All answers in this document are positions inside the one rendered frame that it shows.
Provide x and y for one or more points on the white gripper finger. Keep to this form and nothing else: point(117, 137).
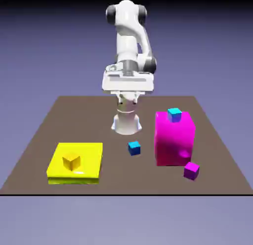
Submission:
point(134, 99)
point(120, 99)

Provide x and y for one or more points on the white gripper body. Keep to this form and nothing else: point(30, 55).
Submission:
point(128, 84)

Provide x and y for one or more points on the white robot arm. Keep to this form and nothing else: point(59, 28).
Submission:
point(126, 45)

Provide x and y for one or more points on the small blue cube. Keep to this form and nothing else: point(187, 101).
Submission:
point(174, 116)
point(134, 148)

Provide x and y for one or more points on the small yellow cube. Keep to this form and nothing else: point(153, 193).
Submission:
point(71, 161)

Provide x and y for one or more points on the small purple cube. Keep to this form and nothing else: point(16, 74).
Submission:
point(191, 170)

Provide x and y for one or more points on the large magenta box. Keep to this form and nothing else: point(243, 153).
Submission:
point(172, 140)

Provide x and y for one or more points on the large yellow box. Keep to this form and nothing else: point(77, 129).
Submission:
point(89, 161)

